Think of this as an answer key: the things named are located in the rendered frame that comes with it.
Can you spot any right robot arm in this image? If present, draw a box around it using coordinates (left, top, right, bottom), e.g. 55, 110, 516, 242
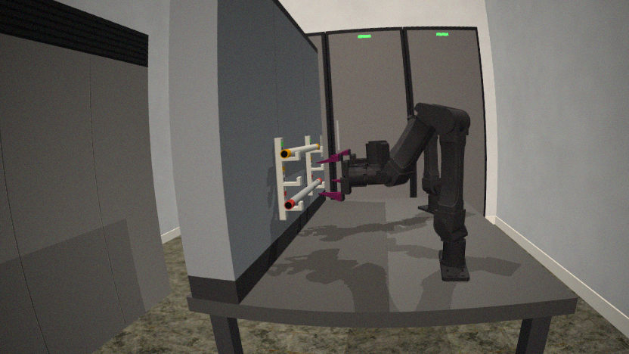
355, 115, 441, 214

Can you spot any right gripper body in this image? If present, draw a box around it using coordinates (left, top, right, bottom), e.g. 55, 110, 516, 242
348, 150, 356, 165

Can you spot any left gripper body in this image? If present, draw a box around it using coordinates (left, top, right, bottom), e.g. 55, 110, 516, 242
339, 154, 368, 201

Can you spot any white bar with orange-yellow ends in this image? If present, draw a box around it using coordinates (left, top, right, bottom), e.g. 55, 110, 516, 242
280, 144, 320, 159

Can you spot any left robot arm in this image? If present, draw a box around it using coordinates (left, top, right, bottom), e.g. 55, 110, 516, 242
364, 103, 470, 281

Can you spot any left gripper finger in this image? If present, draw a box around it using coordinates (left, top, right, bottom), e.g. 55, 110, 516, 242
317, 154, 339, 163
319, 192, 341, 201

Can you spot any metal bar with red ends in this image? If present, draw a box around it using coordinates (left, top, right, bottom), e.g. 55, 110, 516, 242
284, 178, 322, 210

